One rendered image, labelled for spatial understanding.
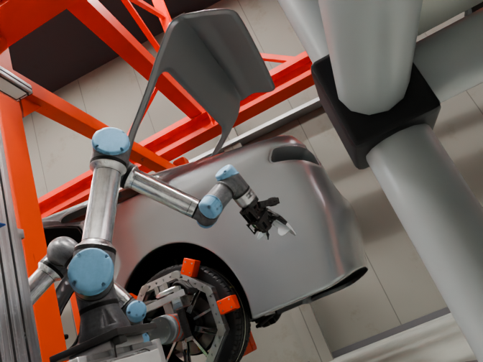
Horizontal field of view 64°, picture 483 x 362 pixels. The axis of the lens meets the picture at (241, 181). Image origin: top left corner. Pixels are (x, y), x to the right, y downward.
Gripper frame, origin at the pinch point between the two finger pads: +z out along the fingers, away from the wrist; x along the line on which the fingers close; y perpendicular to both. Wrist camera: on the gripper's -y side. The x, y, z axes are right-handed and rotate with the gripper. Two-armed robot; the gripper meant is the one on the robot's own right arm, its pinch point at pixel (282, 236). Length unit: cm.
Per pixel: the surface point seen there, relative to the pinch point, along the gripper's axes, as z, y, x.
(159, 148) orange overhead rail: -21, -186, -319
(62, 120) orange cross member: -100, -56, -192
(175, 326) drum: 22, 29, -74
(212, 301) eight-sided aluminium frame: 27, 10, -66
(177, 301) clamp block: 9, 24, -61
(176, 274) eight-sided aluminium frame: 9, 7, -84
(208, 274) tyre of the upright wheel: 21, -3, -76
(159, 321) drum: 14, 32, -77
